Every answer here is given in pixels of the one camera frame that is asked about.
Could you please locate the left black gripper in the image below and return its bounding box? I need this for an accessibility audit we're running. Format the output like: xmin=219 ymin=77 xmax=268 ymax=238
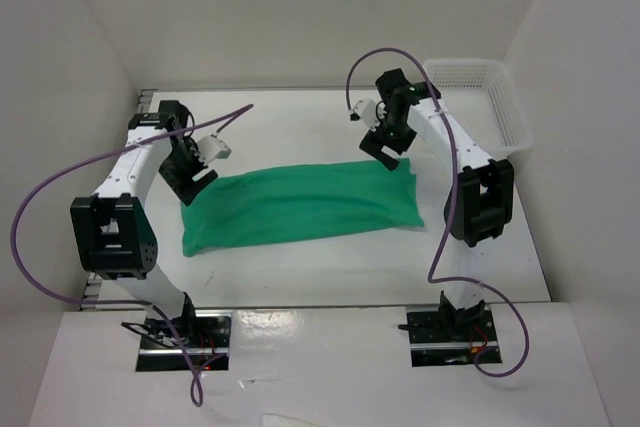
xmin=157 ymin=139 xmax=217 ymax=206

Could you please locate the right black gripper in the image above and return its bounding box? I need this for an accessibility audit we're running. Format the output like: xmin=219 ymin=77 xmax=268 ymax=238
xmin=360 ymin=108 xmax=417 ymax=172

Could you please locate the green tank top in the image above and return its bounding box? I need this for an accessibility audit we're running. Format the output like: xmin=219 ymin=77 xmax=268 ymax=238
xmin=181 ymin=159 xmax=424 ymax=257

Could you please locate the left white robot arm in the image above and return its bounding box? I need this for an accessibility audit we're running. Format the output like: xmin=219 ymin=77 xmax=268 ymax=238
xmin=70 ymin=100 xmax=218 ymax=347

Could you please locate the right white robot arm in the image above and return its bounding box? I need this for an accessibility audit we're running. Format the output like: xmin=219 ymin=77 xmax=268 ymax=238
xmin=350 ymin=69 xmax=514 ymax=340

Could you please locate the white plastic mesh basket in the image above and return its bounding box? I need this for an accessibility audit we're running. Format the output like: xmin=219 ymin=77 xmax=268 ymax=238
xmin=424 ymin=58 xmax=533 ymax=158

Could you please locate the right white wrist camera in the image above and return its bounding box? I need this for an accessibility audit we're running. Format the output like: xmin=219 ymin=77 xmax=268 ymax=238
xmin=350 ymin=99 xmax=385 ymax=131

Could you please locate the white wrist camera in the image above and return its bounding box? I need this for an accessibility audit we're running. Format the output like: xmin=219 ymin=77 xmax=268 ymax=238
xmin=350 ymin=99 xmax=385 ymax=131
xmin=196 ymin=134 xmax=232 ymax=165

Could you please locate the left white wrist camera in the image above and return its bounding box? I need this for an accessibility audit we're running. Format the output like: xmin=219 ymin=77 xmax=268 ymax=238
xmin=196 ymin=134 xmax=232 ymax=165

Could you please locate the aluminium table edge rail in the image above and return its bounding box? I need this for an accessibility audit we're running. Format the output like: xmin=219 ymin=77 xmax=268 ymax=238
xmin=80 ymin=89 xmax=156 ymax=310

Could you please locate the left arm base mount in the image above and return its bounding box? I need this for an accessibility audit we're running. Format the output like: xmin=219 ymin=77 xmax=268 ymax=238
xmin=121 ymin=310 xmax=232 ymax=372

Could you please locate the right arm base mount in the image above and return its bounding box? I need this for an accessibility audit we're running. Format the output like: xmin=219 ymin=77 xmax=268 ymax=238
xmin=397 ymin=293 xmax=502 ymax=367

